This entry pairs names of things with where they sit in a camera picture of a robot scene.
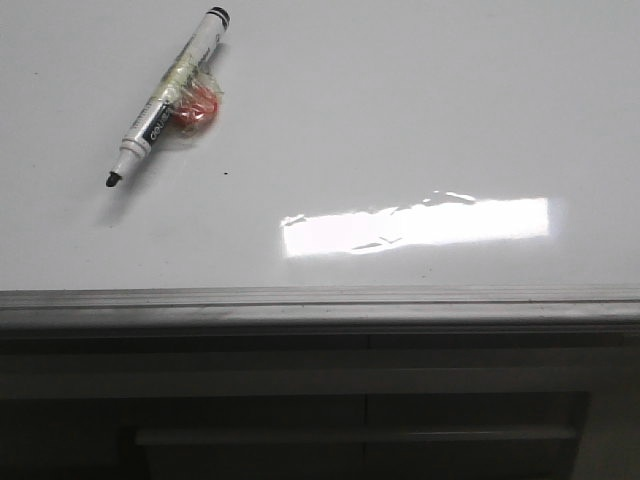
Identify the black white whiteboard marker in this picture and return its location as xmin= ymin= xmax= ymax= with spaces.
xmin=106 ymin=6 xmax=230 ymax=188

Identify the white whiteboard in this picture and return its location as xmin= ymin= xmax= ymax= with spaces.
xmin=1 ymin=1 xmax=639 ymax=336

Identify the grey cabinet drawer handle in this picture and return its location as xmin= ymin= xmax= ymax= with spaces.
xmin=134 ymin=424 xmax=579 ymax=447

